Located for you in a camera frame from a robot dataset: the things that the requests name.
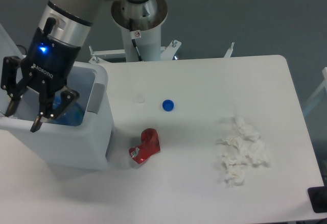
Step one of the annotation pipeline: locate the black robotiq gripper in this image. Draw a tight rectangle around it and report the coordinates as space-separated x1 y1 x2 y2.
1 28 81 133

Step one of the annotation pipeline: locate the clear blue plastic bottle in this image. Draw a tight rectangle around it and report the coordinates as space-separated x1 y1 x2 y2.
48 103 85 127

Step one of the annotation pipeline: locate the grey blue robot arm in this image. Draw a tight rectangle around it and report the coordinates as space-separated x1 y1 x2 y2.
1 0 168 132

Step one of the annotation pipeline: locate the white trash can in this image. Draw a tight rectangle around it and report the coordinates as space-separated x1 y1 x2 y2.
1 62 114 170

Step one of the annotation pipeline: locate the crushed red can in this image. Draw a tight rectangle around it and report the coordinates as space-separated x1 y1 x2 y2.
128 128 160 168

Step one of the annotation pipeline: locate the blue bottle cap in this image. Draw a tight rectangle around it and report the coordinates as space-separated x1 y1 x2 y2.
162 99 175 112

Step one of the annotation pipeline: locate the crumpled white tissue paper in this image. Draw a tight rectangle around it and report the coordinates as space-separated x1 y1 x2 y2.
217 116 270 187

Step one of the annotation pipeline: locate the black device at edge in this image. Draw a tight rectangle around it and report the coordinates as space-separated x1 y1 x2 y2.
308 186 326 213

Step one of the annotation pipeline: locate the black cable on pedestal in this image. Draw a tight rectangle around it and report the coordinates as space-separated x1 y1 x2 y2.
129 17 144 62

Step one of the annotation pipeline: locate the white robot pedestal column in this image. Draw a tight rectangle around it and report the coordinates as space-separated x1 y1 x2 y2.
111 0 168 62

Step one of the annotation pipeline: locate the white metal base frame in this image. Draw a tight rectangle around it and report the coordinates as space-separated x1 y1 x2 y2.
88 39 236 64

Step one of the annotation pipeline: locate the white frame at right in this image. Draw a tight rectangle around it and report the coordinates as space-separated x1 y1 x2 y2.
302 67 326 117

